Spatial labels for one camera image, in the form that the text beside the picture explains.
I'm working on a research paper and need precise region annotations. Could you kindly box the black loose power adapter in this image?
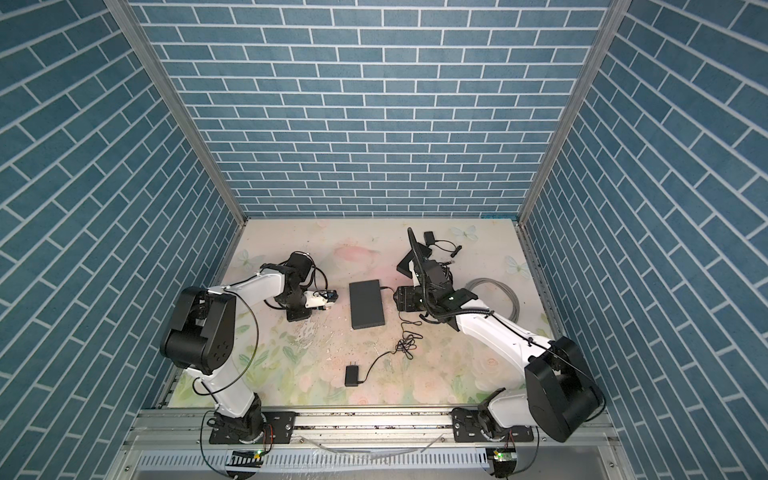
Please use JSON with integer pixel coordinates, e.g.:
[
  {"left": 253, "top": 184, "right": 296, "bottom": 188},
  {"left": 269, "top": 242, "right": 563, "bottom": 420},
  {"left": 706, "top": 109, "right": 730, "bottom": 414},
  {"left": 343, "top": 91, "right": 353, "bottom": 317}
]
[{"left": 344, "top": 365, "right": 360, "bottom": 388}]

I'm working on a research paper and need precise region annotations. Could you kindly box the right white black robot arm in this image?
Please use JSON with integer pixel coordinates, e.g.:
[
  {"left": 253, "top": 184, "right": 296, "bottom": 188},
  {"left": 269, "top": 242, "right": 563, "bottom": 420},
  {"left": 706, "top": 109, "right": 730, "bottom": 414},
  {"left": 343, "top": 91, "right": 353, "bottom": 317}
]
[{"left": 393, "top": 286, "right": 604, "bottom": 442}]

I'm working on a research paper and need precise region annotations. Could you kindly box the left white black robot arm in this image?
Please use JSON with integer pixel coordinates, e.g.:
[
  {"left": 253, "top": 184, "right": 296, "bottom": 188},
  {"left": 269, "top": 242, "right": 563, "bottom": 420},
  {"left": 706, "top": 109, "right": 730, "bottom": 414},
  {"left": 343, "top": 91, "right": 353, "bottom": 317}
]
[{"left": 160, "top": 264, "right": 310, "bottom": 419}]

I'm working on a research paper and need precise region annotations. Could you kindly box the grey ethernet cable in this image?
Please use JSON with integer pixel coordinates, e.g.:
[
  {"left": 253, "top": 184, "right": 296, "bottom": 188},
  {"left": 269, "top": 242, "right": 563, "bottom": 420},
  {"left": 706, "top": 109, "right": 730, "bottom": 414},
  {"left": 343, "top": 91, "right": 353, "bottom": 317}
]
[{"left": 464, "top": 277, "right": 520, "bottom": 323}]

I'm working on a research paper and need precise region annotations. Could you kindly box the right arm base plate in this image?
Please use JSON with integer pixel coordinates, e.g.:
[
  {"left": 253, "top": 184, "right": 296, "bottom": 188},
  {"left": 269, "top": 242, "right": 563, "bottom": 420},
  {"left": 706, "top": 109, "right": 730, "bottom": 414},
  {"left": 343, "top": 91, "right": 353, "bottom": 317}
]
[{"left": 450, "top": 407, "right": 534, "bottom": 443}]

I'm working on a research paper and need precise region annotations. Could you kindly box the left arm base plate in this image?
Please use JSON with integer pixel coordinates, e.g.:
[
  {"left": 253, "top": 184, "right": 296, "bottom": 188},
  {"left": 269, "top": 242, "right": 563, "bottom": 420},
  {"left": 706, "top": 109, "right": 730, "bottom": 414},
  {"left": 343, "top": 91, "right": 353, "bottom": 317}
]
[{"left": 206, "top": 410, "right": 297, "bottom": 446}]

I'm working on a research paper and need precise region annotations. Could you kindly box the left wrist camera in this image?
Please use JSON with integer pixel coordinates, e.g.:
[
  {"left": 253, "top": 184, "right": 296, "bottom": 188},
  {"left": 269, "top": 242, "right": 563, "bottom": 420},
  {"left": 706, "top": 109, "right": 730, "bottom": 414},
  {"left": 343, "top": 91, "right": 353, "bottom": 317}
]
[{"left": 304, "top": 290, "right": 338, "bottom": 310}]

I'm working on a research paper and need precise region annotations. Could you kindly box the aluminium front rail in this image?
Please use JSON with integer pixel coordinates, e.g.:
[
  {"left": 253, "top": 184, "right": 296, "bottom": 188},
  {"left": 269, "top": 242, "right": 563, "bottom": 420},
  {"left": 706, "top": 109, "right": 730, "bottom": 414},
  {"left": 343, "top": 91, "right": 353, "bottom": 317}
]
[{"left": 122, "top": 406, "right": 619, "bottom": 451}]

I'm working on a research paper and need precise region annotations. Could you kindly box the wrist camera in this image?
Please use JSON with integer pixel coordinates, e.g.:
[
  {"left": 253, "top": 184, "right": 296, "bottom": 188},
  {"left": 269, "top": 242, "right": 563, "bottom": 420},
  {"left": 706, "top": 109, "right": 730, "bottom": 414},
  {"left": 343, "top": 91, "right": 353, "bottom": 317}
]
[
  {"left": 304, "top": 290, "right": 338, "bottom": 310},
  {"left": 422, "top": 260, "right": 453, "bottom": 291}
]

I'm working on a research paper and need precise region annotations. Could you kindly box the white slotted cable duct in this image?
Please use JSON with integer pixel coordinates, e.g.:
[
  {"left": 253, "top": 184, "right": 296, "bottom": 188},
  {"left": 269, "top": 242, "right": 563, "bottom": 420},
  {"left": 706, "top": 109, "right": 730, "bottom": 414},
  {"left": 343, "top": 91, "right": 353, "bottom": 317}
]
[{"left": 137, "top": 448, "right": 489, "bottom": 473}]

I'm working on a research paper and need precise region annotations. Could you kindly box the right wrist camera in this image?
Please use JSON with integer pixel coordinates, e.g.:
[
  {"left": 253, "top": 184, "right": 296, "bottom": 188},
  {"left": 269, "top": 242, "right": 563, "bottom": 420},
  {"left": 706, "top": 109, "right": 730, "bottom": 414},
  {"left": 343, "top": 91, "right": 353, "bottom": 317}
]
[{"left": 422, "top": 260, "right": 453, "bottom": 291}]

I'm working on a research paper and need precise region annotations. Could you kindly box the black ribbed network switch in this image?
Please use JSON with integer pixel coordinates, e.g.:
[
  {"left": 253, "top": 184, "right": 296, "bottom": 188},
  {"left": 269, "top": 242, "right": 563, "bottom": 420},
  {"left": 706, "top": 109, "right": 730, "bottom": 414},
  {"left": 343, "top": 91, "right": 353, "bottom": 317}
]
[{"left": 396, "top": 243, "right": 432, "bottom": 279}]

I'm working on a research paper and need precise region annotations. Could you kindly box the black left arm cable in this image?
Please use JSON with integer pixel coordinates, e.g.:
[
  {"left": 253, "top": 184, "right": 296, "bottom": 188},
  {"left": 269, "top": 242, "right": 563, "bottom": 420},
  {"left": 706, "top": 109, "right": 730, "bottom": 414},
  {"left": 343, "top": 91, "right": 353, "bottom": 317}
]
[{"left": 191, "top": 287, "right": 261, "bottom": 397}]

